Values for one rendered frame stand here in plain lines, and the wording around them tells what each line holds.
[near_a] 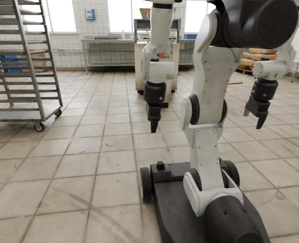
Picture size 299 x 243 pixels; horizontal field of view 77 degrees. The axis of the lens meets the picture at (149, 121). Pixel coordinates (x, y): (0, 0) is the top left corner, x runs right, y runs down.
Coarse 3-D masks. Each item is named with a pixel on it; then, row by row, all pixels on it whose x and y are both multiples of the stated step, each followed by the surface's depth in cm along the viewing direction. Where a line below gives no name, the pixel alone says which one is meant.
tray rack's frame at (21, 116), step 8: (8, 88) 226; (8, 96) 229; (32, 104) 236; (48, 104) 236; (56, 104) 236; (0, 112) 210; (8, 112) 210; (16, 112) 210; (24, 112) 210; (32, 112) 210; (48, 112) 210; (56, 112) 237; (0, 120) 193; (8, 120) 193; (16, 120) 193; (24, 120) 193; (32, 120) 193; (40, 120) 194; (40, 128) 197
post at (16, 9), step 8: (16, 0) 153; (16, 8) 153; (16, 16) 156; (24, 32) 162; (24, 40) 163; (24, 48) 166; (32, 64) 174; (32, 72) 174; (32, 80) 177; (40, 104) 187; (40, 112) 190
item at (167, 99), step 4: (172, 44) 232; (172, 48) 234; (172, 52) 236; (160, 56) 237; (164, 56) 237; (168, 56) 237; (172, 56) 238; (160, 60) 239; (164, 60) 239; (168, 60) 239; (172, 60) 240; (168, 80) 249; (168, 84) 252; (168, 88) 254; (168, 92) 256; (168, 96) 259; (168, 100) 261; (164, 104) 266; (168, 104) 266
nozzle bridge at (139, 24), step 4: (136, 20) 282; (140, 20) 285; (144, 20) 285; (148, 20) 285; (172, 20) 285; (176, 20) 285; (180, 20) 282; (136, 24) 284; (140, 24) 291; (144, 24) 291; (148, 24) 291; (172, 24) 292; (176, 24) 292; (180, 24) 284; (136, 28) 286; (140, 28) 289; (144, 28) 289; (148, 28) 289; (172, 28) 290; (176, 28) 290; (180, 28) 287; (136, 32) 298; (176, 32) 304; (136, 36) 300; (176, 36) 304; (136, 40) 302; (176, 40) 304
